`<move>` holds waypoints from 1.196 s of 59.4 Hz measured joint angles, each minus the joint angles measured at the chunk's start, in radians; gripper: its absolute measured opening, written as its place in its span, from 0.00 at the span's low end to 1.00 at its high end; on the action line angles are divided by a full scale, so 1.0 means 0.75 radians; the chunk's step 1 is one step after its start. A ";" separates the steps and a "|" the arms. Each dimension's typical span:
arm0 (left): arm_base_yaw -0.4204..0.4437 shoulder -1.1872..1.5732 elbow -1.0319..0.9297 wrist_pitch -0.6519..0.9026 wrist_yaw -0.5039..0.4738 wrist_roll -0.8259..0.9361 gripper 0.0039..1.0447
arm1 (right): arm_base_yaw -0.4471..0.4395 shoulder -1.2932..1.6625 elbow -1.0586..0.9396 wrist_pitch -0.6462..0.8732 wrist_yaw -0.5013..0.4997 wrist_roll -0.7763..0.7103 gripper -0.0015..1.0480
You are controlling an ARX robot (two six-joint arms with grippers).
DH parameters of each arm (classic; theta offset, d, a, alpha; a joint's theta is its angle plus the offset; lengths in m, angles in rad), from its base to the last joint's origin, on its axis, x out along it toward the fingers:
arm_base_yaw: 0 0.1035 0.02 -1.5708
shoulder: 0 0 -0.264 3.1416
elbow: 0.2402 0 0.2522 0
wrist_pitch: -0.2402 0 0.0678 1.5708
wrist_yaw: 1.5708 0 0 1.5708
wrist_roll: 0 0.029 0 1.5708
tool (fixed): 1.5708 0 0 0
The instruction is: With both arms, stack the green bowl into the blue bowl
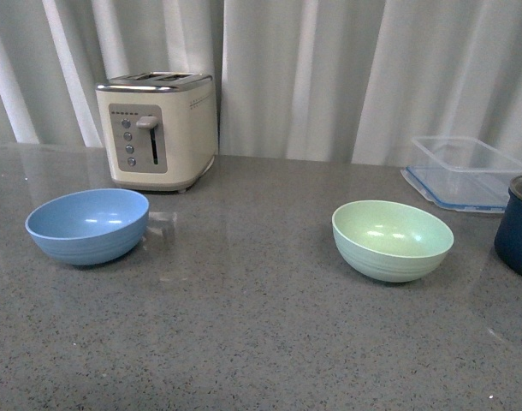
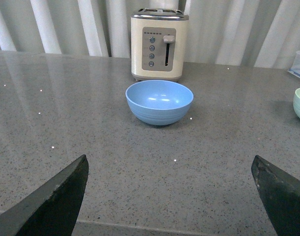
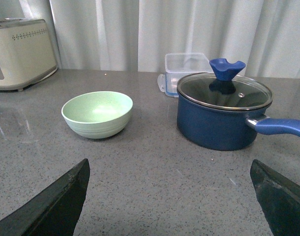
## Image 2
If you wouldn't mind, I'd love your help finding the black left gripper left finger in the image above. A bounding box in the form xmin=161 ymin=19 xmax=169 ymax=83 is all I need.
xmin=0 ymin=155 xmax=89 ymax=236

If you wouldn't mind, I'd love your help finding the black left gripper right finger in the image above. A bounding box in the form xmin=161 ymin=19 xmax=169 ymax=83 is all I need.
xmin=251 ymin=155 xmax=300 ymax=236

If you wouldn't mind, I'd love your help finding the blue bowl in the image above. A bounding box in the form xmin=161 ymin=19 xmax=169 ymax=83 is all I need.
xmin=125 ymin=80 xmax=194 ymax=126

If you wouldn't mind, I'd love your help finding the cream toaster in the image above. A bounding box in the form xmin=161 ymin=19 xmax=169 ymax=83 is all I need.
xmin=131 ymin=8 xmax=189 ymax=81

